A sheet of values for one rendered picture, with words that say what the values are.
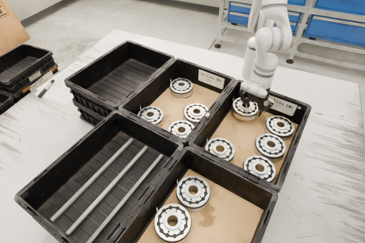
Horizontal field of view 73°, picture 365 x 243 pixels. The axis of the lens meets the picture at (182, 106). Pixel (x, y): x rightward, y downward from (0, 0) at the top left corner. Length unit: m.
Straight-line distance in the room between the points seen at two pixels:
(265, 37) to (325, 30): 2.09
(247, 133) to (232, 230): 0.37
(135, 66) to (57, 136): 0.49
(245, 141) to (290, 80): 0.66
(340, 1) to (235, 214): 2.28
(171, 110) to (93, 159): 0.36
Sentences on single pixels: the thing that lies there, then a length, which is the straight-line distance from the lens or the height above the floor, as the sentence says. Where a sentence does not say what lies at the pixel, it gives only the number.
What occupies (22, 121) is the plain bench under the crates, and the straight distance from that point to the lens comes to 1.39.
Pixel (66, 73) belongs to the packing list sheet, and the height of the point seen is 0.70.
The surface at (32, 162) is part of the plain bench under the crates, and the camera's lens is 1.20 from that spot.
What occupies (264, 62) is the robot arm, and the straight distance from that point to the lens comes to 0.82.
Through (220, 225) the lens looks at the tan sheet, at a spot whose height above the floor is 0.83.
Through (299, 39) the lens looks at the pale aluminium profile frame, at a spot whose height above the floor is 0.29.
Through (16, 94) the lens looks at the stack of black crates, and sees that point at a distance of 1.96.
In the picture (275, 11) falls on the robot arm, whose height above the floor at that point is 1.27.
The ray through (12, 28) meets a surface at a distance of 3.64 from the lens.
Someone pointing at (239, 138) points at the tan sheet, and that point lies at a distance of 0.96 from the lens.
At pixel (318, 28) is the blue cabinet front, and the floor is 0.42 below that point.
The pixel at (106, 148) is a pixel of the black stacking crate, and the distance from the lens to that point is 0.95.
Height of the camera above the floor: 1.57
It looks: 44 degrees down
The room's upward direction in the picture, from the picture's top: straight up
